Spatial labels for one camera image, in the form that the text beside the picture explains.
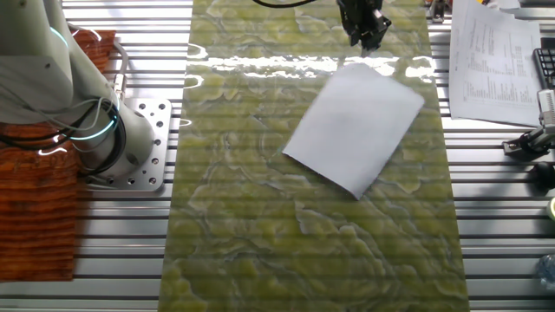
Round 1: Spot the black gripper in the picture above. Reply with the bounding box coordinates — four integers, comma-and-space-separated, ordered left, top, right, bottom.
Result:
336, 0, 393, 56

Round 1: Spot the printed white paper sheet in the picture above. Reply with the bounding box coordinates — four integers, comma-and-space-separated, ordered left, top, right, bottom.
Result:
448, 0, 543, 127

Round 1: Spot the black arm base cable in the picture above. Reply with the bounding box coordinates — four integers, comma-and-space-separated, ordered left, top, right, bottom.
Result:
0, 99, 127, 179

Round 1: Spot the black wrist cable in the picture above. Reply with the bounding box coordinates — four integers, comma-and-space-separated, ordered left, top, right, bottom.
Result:
251, 0, 320, 10

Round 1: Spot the grey base cable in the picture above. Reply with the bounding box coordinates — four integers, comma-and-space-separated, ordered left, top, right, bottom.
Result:
112, 41, 129, 101

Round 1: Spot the black keyboard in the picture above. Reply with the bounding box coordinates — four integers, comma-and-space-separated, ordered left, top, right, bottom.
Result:
532, 37, 555, 90

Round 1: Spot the green marble pattern mat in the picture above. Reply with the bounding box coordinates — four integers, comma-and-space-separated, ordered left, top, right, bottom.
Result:
158, 0, 472, 312

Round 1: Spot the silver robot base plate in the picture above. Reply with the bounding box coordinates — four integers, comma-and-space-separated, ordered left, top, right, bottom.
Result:
82, 97, 173, 192

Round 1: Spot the black round knob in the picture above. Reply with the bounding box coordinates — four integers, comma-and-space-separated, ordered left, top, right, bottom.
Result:
528, 160, 555, 191

